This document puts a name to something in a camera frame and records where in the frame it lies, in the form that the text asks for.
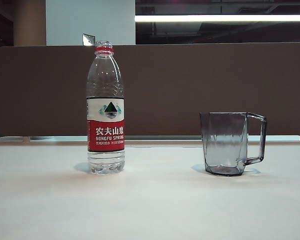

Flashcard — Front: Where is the clear water bottle red label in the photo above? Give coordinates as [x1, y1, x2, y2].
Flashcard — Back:
[86, 40, 126, 175]

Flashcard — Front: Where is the grey transparent plastic mug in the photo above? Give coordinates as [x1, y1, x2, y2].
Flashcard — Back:
[199, 111, 268, 177]

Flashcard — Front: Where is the brown desk partition panel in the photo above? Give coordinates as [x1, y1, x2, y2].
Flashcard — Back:
[0, 44, 300, 137]

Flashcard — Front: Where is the white ceiling light strip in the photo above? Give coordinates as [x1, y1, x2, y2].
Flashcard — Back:
[134, 14, 300, 23]

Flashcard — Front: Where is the brown round pillar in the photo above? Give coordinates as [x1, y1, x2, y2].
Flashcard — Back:
[12, 0, 47, 47]

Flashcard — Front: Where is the small grey metal bracket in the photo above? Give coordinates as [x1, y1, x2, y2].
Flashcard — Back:
[82, 33, 96, 47]

